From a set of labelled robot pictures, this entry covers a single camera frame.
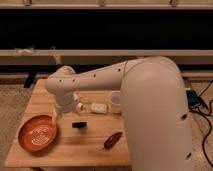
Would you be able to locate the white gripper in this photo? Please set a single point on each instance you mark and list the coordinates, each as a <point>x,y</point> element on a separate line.
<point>61,109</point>

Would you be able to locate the dark brown eraser block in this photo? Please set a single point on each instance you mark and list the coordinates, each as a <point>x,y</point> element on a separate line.
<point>79,125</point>

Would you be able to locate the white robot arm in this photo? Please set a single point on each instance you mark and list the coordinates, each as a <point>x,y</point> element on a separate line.
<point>153,105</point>

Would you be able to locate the white plastic bottle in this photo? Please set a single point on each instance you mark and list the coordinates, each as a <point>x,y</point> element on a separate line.
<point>78,103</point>

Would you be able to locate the orange patterned bowl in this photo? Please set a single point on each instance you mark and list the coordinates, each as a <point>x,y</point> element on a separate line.
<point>37,133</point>

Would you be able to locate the white rectangular sponge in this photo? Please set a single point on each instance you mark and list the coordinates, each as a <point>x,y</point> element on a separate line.
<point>98,108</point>

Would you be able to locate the red chili pepper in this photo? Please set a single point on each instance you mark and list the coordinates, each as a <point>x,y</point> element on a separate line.
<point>112,140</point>

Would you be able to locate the blue power box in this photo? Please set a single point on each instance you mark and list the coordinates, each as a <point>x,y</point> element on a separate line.
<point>193,98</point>

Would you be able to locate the wooden shelf rail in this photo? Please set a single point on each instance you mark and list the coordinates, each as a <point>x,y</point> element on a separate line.
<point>48,57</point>

